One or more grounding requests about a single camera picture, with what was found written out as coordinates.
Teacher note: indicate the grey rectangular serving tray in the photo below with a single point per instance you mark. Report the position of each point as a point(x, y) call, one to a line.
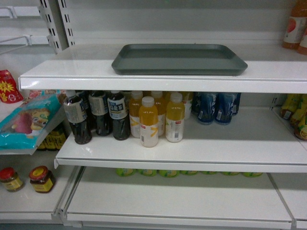
point(178, 59)

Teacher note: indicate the orange juice bottle front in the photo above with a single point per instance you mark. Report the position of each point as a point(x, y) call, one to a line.
point(149, 122)

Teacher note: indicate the orange juice bottle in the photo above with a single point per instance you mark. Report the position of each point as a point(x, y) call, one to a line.
point(175, 114)
point(134, 106)
point(149, 122)

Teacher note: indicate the orange juice bottle right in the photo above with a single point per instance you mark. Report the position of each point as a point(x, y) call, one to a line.
point(175, 114)

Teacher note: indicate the orange juice bottle left rear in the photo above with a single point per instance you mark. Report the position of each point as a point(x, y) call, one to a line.
point(134, 106)

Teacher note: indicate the dark tea bottle blue label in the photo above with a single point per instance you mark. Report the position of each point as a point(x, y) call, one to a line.
point(119, 115)

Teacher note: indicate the blue drink can left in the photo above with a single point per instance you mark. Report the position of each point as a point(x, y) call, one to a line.
point(207, 107)

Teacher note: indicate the blue drink can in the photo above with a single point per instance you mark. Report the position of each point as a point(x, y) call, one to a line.
point(224, 108)
point(207, 107)

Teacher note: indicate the dark tea bottle middle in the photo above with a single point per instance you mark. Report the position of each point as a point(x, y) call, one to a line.
point(100, 111)

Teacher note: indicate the blue drink can right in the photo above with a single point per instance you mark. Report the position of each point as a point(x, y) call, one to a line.
point(224, 108)

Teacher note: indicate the dark tea bottle front left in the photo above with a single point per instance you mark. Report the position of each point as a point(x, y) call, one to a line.
point(77, 117)

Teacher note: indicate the white bottom store shelf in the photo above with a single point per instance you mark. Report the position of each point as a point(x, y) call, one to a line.
point(101, 197)

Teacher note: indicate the white store shelf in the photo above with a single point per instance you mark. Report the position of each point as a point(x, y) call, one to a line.
point(256, 140)
point(101, 197)
point(271, 69)

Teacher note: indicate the white middle store shelf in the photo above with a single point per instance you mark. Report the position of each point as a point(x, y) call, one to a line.
point(256, 140)

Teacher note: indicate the white slotted shelf upright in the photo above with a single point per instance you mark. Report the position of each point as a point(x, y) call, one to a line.
point(55, 14)

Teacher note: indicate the white top store shelf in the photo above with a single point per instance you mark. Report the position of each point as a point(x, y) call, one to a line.
point(271, 69)

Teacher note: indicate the red lid sauce jar right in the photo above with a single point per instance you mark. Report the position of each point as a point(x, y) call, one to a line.
point(42, 179)

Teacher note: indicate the red lid sauce jar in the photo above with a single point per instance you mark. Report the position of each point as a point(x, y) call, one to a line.
point(42, 179)
point(11, 179)

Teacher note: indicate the teal snack bag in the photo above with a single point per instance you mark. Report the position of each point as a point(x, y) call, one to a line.
point(28, 125)

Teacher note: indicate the yellow snack packs right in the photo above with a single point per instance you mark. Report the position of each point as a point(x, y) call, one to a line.
point(294, 109)

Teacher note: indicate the red snack bag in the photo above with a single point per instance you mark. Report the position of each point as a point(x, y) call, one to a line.
point(9, 93)

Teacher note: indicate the red lid sauce jar left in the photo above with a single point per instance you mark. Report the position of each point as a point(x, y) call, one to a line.
point(11, 179)

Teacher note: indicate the orange drink bottle top right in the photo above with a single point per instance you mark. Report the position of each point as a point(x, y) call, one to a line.
point(296, 26)

